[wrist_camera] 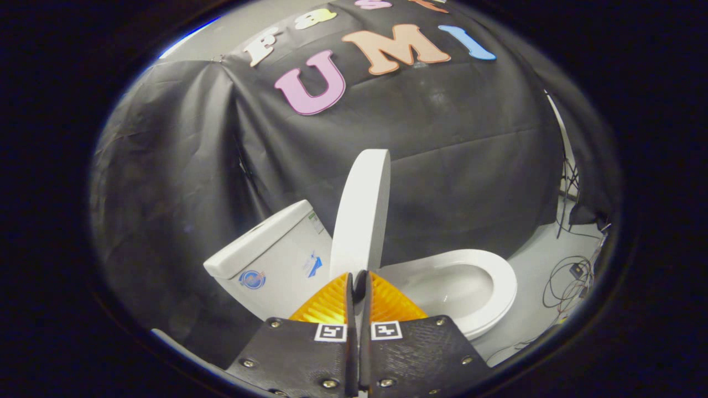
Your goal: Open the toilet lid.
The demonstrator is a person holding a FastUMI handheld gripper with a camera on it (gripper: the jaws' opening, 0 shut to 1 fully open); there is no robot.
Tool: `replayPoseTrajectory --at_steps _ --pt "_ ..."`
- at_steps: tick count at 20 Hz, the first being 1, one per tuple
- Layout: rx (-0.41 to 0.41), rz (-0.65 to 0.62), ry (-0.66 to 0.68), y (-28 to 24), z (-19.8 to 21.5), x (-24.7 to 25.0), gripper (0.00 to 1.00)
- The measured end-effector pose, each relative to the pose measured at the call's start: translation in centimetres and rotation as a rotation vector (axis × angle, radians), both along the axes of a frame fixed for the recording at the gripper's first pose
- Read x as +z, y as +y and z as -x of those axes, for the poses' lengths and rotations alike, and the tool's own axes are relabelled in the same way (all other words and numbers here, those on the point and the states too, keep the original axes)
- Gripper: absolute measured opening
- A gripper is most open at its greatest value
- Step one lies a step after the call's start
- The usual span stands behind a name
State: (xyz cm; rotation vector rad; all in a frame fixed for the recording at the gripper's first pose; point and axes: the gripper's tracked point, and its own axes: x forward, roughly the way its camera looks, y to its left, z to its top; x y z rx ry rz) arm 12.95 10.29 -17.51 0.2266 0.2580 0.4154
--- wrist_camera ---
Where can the white toilet seat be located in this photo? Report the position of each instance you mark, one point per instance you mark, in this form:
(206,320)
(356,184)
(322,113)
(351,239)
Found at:
(506,282)

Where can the black backdrop cloth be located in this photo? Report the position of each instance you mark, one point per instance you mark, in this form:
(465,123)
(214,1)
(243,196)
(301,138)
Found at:
(442,138)

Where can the black power adapter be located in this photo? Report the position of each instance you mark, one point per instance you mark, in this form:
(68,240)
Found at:
(577,270)

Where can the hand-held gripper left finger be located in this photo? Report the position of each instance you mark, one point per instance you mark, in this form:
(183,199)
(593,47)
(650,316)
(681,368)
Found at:
(310,359)

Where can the white ceramic toilet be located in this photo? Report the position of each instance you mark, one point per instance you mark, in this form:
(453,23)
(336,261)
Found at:
(271,260)

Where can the white toilet lid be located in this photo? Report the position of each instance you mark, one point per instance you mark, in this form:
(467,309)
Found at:
(362,221)

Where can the black light stand tripod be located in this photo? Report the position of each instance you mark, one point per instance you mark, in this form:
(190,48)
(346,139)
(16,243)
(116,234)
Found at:
(569,182)

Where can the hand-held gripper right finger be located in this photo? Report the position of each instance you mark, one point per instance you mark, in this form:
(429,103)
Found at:
(415,359)

